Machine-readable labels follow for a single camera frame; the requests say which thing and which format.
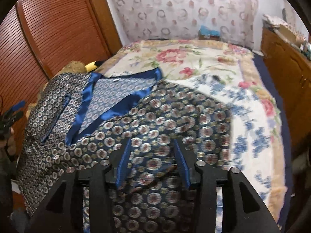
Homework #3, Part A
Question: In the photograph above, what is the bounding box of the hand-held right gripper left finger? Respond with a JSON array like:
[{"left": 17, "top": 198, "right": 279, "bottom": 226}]
[{"left": 25, "top": 138, "right": 133, "bottom": 233}]

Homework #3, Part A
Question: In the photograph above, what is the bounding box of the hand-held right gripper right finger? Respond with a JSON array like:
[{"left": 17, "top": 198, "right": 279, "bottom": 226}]
[{"left": 173, "top": 138, "right": 282, "bottom": 233}]

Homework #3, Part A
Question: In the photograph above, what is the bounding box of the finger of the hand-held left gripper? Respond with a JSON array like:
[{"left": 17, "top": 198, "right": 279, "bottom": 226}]
[
  {"left": 7, "top": 99, "right": 27, "bottom": 114},
  {"left": 5, "top": 112, "right": 23, "bottom": 127}
]

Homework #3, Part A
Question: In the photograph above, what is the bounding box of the blue patterned satin robe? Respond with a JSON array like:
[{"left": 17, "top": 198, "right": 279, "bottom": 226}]
[{"left": 17, "top": 67, "right": 234, "bottom": 233}]

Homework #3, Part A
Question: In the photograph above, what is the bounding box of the person's left hand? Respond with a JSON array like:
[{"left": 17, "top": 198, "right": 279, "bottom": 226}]
[{"left": 3, "top": 128, "right": 17, "bottom": 157}]

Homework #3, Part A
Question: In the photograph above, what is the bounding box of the brown plush toy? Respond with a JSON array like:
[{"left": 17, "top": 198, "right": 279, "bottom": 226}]
[{"left": 26, "top": 62, "right": 87, "bottom": 118}]

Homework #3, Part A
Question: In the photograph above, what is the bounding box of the yellow plush toy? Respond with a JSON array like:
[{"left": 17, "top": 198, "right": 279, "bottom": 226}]
[{"left": 85, "top": 60, "right": 102, "bottom": 72}]

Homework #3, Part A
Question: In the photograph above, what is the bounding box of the floral bed blanket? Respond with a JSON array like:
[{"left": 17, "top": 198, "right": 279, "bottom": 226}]
[{"left": 101, "top": 39, "right": 286, "bottom": 221}]

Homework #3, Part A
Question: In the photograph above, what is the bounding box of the navy bed sheet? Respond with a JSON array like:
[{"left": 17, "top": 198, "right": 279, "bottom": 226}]
[{"left": 251, "top": 55, "right": 293, "bottom": 226}]

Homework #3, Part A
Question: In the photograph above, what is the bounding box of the small blue box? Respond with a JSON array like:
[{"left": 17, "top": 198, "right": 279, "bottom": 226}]
[{"left": 198, "top": 25, "right": 222, "bottom": 41}]

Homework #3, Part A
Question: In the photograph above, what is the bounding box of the wooden side cabinet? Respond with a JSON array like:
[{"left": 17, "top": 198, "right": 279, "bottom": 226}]
[{"left": 260, "top": 26, "right": 311, "bottom": 137}]

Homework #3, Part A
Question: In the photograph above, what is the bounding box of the circle patterned pink curtain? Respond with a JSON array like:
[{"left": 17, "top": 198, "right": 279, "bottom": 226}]
[{"left": 107, "top": 0, "right": 259, "bottom": 49}]

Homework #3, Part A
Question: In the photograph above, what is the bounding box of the cardboard box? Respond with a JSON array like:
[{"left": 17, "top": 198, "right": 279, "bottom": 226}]
[{"left": 279, "top": 24, "right": 300, "bottom": 43}]

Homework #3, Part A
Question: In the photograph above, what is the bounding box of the patterned wrapped bundle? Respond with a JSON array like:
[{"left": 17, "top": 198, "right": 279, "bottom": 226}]
[{"left": 263, "top": 13, "right": 289, "bottom": 29}]

